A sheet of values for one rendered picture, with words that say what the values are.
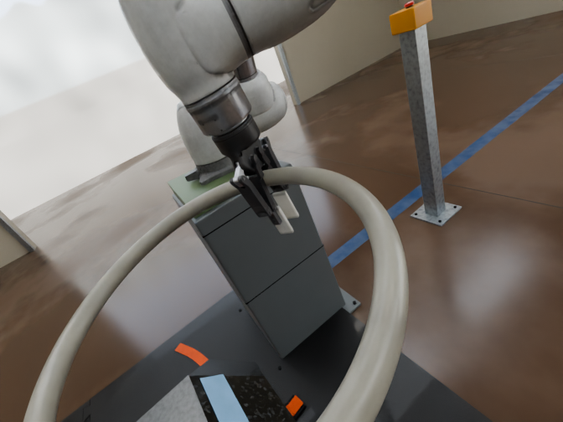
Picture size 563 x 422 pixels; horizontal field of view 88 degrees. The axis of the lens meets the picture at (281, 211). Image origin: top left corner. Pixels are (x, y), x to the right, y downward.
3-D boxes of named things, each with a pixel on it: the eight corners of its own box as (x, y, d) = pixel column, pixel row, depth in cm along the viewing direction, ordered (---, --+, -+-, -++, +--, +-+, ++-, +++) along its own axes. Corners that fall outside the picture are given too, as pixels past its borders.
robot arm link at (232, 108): (173, 113, 43) (197, 146, 46) (219, 93, 38) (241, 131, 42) (202, 88, 49) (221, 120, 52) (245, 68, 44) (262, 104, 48)
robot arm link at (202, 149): (193, 157, 115) (165, 102, 104) (235, 141, 118) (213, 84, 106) (194, 170, 102) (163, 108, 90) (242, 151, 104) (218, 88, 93)
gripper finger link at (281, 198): (271, 194, 58) (272, 192, 58) (286, 219, 62) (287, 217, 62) (284, 192, 56) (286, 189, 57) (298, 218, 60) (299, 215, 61)
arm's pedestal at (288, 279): (236, 312, 167) (157, 198, 128) (303, 260, 182) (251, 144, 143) (279, 377, 125) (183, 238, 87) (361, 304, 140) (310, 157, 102)
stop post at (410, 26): (462, 207, 169) (446, -10, 117) (441, 227, 163) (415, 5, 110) (430, 199, 185) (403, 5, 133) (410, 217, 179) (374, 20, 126)
